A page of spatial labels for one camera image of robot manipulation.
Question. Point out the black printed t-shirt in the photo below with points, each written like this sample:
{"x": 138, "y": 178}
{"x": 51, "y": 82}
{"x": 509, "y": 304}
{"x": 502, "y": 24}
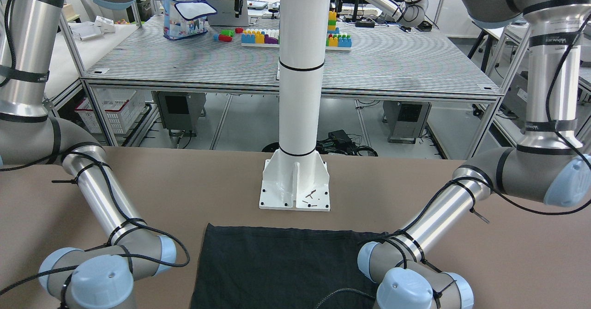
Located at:
{"x": 273, "y": 268}

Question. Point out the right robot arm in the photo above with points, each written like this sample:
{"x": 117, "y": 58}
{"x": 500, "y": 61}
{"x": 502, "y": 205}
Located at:
{"x": 102, "y": 278}

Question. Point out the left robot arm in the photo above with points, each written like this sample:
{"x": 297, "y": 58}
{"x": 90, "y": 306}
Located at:
{"x": 546, "y": 166}

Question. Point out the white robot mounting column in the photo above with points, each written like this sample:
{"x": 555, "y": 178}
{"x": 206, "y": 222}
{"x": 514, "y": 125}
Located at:
{"x": 296, "y": 177}

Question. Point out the toy block set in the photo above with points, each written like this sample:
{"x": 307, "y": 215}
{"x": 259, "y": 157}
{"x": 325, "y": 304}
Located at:
{"x": 271, "y": 38}

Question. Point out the grey controller box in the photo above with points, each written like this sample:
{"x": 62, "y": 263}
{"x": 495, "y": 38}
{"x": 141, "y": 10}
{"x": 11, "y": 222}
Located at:
{"x": 179, "y": 111}
{"x": 406, "y": 120}

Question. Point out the striped background workbench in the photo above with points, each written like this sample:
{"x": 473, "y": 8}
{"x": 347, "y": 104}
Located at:
{"x": 383, "y": 63}

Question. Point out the white plastic basket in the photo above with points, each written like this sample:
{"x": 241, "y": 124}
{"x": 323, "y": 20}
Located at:
{"x": 121, "y": 107}

